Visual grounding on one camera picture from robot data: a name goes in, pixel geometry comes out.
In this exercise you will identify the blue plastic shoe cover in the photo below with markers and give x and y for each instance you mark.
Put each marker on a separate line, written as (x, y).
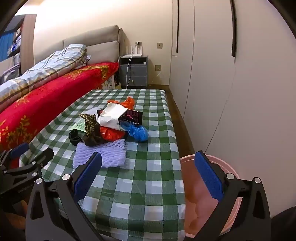
(136, 131)

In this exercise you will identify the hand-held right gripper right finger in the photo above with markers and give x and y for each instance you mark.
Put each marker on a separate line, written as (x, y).
(208, 178)

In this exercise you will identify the black band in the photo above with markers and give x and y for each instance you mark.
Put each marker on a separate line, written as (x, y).
(75, 136)

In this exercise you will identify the red floral blanket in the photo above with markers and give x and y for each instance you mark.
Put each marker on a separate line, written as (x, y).
(46, 99)

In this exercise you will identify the plaid quilt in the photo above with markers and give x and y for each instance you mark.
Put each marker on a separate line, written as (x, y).
(46, 69)

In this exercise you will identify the beige padded headboard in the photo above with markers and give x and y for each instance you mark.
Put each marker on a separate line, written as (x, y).
(99, 39)

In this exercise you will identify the wall switch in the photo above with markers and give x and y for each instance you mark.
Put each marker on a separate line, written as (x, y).
(159, 45)

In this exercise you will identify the pink plastic basin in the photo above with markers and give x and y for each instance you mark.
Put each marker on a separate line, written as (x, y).
(194, 187)

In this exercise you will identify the wooden bookshelf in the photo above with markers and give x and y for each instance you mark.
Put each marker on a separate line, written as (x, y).
(29, 46)

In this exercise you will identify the green packet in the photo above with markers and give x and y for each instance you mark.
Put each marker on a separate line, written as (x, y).
(78, 126)

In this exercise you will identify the floral bed sheet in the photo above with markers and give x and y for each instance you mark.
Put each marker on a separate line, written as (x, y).
(112, 81)

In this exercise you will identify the clear storage box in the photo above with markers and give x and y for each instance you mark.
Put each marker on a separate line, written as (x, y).
(17, 60)
(10, 74)

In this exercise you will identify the white wardrobe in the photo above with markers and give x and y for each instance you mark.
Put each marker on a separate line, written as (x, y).
(208, 69)

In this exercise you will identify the black snack wrapper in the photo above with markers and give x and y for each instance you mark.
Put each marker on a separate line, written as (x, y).
(135, 115)

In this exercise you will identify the person's left hand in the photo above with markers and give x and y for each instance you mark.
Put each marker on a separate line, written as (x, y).
(13, 217)

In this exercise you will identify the orange plastic bag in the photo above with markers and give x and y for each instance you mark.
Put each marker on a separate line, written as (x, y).
(128, 102)

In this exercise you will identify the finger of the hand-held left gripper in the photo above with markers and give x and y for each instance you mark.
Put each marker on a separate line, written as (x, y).
(19, 148)
(42, 156)

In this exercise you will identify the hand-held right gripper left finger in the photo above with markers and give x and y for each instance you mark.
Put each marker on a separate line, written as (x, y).
(89, 176)

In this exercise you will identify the grey nightstand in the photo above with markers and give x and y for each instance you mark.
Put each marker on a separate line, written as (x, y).
(136, 69)

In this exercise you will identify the purple foam net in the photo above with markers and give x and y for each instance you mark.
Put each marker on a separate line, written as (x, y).
(108, 153)

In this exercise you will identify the white router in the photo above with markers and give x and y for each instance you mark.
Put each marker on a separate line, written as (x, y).
(133, 55)

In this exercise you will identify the red snack wrapper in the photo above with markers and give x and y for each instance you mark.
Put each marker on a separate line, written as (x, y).
(111, 134)

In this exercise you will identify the leopard print dark cloth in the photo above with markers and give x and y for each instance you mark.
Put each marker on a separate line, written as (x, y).
(91, 125)

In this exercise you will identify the white paper bag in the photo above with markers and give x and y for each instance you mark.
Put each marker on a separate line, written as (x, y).
(111, 115)

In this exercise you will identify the blue cloth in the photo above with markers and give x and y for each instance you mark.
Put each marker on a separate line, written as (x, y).
(4, 48)

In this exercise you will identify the green checkered tablecloth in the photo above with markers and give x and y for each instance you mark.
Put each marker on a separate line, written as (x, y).
(138, 162)

